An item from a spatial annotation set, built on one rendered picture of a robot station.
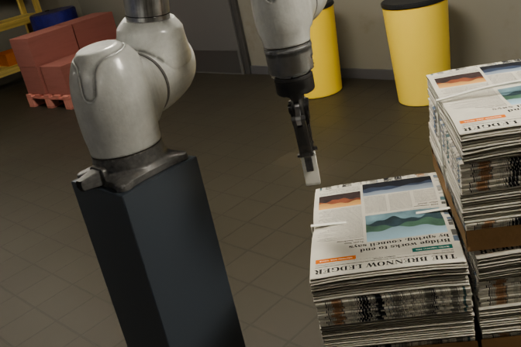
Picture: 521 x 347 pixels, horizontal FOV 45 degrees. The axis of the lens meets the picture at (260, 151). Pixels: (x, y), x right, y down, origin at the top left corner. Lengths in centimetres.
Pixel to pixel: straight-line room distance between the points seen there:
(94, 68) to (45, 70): 535
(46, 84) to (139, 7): 530
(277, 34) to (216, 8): 498
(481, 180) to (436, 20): 319
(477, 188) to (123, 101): 68
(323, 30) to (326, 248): 365
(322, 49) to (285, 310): 270
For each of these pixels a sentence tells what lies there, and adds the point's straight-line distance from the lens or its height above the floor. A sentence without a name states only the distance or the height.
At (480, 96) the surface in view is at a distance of 126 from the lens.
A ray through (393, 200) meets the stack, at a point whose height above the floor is 83.
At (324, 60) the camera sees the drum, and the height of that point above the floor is 29.
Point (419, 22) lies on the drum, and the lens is 422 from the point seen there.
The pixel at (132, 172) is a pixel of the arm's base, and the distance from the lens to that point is 131.
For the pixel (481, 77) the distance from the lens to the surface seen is 136.
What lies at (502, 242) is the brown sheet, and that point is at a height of 85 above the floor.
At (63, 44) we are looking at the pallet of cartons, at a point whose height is 55.
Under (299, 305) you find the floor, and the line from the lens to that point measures 255.
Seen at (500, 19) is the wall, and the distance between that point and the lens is 457.
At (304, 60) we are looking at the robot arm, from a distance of 117.
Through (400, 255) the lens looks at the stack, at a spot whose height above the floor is 83.
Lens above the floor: 147
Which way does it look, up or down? 21 degrees down
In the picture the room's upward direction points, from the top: 12 degrees counter-clockwise
